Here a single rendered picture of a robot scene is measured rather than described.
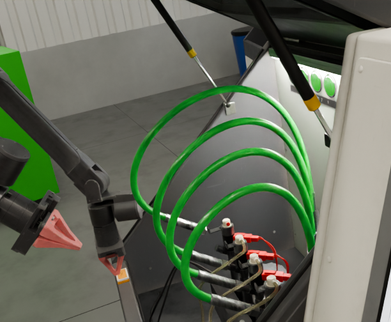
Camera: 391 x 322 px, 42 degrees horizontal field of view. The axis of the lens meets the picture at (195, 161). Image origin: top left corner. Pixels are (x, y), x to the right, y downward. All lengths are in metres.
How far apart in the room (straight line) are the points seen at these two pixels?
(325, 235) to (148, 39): 7.05
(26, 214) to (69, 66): 6.64
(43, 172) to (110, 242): 3.17
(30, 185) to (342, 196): 3.88
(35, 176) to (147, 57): 3.76
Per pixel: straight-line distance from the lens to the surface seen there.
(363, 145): 0.63
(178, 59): 7.84
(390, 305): 0.61
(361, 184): 0.64
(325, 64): 1.06
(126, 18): 7.63
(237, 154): 0.86
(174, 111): 0.97
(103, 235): 1.26
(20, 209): 0.88
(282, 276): 0.96
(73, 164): 1.22
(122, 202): 1.23
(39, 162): 4.38
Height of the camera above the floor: 1.65
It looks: 21 degrees down
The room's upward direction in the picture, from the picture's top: 10 degrees counter-clockwise
